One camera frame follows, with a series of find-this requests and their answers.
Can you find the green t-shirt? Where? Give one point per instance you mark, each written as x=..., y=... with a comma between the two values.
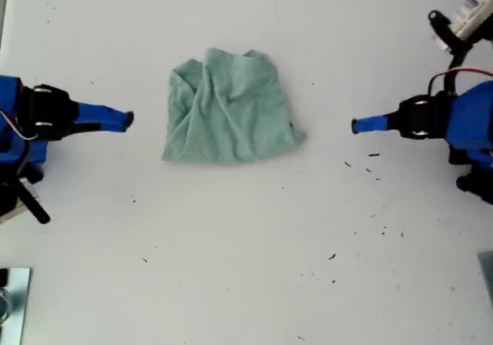
x=231, y=121

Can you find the black clamp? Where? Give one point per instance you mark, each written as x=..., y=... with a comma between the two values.
x=3, y=277

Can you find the black camera stalk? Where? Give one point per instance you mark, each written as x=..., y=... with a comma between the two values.
x=38, y=212
x=451, y=83

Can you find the white camera box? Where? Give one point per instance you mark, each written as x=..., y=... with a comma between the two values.
x=471, y=17

